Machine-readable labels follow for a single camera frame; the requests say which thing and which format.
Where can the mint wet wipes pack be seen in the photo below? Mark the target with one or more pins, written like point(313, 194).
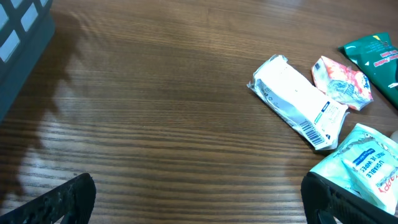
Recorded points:
point(365, 164)

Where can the grey plastic basket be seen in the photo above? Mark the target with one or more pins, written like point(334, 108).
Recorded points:
point(27, 27)

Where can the green 3M gloves package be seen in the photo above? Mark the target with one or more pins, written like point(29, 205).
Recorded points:
point(376, 57)

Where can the white carton box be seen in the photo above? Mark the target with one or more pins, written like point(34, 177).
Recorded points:
point(307, 110)

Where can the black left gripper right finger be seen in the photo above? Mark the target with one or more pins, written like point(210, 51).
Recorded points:
point(326, 203)

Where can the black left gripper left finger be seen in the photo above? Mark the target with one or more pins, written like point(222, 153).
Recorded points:
point(71, 202)

